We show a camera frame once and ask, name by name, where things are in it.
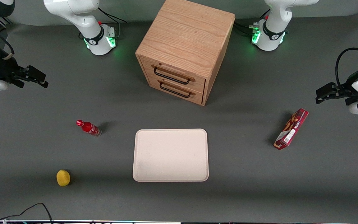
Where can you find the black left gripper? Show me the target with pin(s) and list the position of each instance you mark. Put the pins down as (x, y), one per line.
(348, 90)

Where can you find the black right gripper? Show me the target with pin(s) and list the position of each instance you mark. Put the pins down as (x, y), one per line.
(5, 69)

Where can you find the red coke bottle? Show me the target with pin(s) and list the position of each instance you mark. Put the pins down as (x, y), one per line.
(89, 128)

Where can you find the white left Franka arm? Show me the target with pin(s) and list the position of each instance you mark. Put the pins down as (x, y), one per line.
(273, 31)

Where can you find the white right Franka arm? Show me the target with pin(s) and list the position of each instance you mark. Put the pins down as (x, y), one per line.
(82, 18)

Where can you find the beige plastic tray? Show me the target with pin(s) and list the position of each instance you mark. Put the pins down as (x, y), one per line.
(170, 155)

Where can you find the red snack box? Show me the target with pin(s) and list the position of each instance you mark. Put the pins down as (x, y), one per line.
(291, 129)

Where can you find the yellow lemon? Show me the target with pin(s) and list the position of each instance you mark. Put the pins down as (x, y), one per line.
(63, 178)

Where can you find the wooden drawer front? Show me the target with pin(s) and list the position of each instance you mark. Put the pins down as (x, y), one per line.
(197, 85)
(154, 84)

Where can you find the wooden drawer cabinet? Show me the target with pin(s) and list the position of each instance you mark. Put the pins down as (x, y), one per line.
(185, 34)

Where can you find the aluminium frame rail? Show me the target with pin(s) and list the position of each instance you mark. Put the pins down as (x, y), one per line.
(2, 21)

